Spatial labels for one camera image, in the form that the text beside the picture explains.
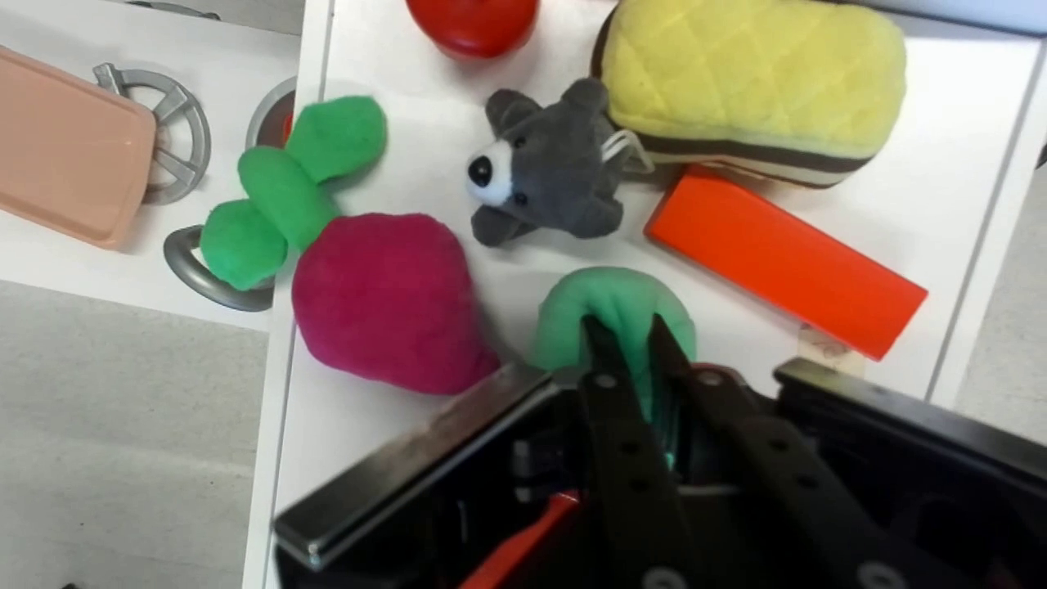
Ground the red tomato plush toy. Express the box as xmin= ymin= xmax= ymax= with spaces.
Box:
xmin=401 ymin=0 xmax=543 ymax=61

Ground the orange rectangular block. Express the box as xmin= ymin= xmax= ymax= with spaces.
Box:
xmin=641 ymin=166 xmax=933 ymax=362

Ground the round green plush toy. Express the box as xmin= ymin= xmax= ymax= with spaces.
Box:
xmin=527 ymin=264 xmax=703 ymax=475

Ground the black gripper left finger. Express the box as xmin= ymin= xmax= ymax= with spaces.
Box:
xmin=576 ymin=312 xmax=701 ymax=589

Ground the white toy kitchen counter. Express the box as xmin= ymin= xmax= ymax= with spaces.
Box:
xmin=0 ymin=0 xmax=335 ymax=338

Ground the yellow sponge plush toy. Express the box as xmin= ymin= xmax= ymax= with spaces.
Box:
xmin=589 ymin=0 xmax=912 ymax=195

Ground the pink radish plush toy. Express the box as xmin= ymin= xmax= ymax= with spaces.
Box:
xmin=195 ymin=92 xmax=508 ymax=400

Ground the grey toy burner grate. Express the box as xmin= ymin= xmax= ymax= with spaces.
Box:
xmin=88 ymin=59 xmax=215 ymax=211

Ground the grey toy faucet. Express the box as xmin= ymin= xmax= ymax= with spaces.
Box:
xmin=159 ymin=223 xmax=279 ymax=316

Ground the grey raccoon plush toy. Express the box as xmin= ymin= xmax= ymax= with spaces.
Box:
xmin=465 ymin=76 xmax=660 ymax=253

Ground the white cabinet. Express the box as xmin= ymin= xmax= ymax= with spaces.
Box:
xmin=240 ymin=0 xmax=1047 ymax=589

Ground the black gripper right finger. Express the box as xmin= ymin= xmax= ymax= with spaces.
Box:
xmin=643 ymin=312 xmax=956 ymax=589

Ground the pink plastic tray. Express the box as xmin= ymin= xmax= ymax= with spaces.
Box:
xmin=0 ymin=44 xmax=159 ymax=253

